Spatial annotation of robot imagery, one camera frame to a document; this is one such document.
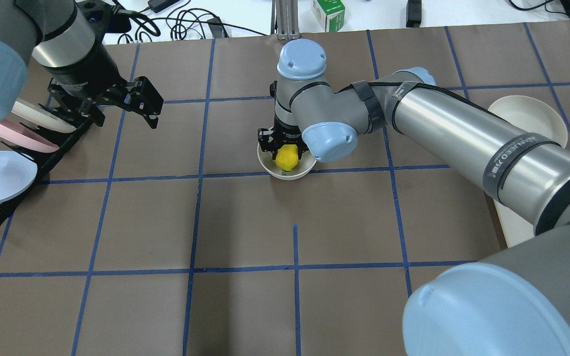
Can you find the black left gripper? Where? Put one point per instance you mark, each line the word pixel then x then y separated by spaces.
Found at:
pixel 83 68

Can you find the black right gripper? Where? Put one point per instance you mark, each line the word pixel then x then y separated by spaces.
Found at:
pixel 286 129

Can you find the yellow lemon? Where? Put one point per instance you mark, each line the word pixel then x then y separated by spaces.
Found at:
pixel 287 158

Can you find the white ceramic bowl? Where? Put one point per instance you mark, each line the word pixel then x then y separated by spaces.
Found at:
pixel 305 164

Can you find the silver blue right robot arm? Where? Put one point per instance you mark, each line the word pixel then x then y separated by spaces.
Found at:
pixel 515 302

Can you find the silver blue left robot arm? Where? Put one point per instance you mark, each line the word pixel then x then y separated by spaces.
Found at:
pixel 57 35

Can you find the cream plate in rack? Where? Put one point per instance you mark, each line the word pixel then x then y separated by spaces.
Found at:
pixel 41 117

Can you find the pink plate in rack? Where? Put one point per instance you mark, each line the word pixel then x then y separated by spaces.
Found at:
pixel 18 134

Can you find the black power adapter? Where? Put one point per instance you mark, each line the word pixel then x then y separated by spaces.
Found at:
pixel 157 6

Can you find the green white carton box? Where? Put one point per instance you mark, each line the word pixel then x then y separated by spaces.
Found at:
pixel 330 14

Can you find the black dish rack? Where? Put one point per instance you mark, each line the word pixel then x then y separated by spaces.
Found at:
pixel 33 151

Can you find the black device on table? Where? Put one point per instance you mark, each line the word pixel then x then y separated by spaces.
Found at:
pixel 414 13

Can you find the white rectangular tray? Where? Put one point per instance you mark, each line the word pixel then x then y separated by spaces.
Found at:
pixel 515 229

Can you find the cream round plate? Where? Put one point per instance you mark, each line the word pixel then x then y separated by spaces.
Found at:
pixel 532 115

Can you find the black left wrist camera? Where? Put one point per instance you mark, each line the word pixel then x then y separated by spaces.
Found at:
pixel 105 17

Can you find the aluminium frame post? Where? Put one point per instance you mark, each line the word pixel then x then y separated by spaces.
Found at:
pixel 285 19

